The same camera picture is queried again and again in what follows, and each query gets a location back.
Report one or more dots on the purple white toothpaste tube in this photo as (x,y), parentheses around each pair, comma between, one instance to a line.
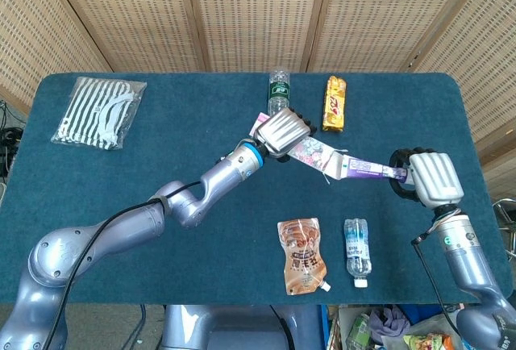
(363,167)

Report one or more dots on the brown peanut butter pouch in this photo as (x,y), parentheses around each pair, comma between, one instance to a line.
(302,257)

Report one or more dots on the chrome metal chair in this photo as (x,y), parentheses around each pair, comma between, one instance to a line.
(507,221)

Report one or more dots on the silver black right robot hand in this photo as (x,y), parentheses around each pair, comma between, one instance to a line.
(437,176)

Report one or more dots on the silver robot torso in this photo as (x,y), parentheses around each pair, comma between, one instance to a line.
(234,330)

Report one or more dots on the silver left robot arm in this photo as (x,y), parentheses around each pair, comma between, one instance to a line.
(133,225)

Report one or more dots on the floral white toothpaste box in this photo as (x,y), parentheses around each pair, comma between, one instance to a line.
(314,152)

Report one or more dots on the green plastic bottle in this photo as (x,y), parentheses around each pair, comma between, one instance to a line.
(358,332)

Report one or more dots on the striped cloth in plastic bag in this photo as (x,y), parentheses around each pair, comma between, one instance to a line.
(96,116)

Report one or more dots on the green label water bottle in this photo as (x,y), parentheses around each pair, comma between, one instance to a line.
(279,92)

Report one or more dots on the blue label water bottle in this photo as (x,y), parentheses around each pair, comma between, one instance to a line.
(357,249)

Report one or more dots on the gold foil snack pack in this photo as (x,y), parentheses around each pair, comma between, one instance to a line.
(334,104)

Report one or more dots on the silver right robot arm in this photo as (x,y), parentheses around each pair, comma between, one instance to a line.
(467,261)

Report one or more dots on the woven wooden folding screen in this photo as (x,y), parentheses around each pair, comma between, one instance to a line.
(258,15)

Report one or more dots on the purple crumpled cloth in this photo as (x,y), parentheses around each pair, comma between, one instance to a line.
(389,323)

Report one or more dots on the teal table cover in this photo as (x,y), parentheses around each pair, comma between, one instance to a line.
(201,124)

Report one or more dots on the colourful snack bag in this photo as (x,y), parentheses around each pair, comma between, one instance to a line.
(427,342)

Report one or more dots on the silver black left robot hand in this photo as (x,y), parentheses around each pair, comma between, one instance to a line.
(282,132)

